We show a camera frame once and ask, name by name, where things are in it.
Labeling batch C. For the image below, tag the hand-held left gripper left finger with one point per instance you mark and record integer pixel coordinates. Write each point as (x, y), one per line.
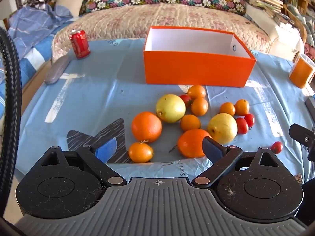
(107, 150)

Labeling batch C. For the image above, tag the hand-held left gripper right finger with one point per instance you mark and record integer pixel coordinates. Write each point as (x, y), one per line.
(212, 150)

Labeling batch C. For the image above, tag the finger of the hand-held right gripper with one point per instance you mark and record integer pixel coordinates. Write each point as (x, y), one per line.
(301, 133)

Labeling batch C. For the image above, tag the large orange with stem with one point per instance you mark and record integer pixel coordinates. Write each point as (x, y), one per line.
(190, 143)

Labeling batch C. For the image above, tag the yellow round pear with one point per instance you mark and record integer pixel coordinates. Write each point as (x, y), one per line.
(222, 127)
(170, 108)

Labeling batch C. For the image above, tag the red cherry tomato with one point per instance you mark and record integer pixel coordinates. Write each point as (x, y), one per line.
(250, 120)
(242, 125)
(185, 99)
(276, 147)

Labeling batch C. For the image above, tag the small tangerine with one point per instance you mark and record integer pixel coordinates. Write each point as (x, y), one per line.
(140, 152)
(242, 107)
(190, 123)
(199, 106)
(227, 109)
(196, 92)

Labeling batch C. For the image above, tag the orange cardboard box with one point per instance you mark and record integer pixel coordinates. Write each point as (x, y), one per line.
(196, 68)

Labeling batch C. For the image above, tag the dark grey flat object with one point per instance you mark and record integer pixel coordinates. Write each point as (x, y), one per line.
(311, 105)

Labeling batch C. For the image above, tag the orange plastic cup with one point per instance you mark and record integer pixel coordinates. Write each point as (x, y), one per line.
(300, 72)

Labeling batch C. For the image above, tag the rattan chair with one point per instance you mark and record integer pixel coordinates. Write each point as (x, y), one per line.
(304, 32)

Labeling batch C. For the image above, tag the white sheet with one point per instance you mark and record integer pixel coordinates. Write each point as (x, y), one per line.
(278, 34)

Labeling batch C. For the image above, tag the red soda can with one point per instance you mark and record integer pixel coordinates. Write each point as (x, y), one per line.
(80, 45)

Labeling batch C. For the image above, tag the pile of pale cloths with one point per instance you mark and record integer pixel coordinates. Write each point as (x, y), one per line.
(308, 22)

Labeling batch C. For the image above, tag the pink floral quilted bedspread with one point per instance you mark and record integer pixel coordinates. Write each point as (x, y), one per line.
(123, 22)

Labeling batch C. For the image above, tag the blue striped bedding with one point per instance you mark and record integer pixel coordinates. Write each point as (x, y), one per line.
(32, 29)

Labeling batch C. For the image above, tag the white pillow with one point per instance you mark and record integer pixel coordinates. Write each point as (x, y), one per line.
(71, 0)

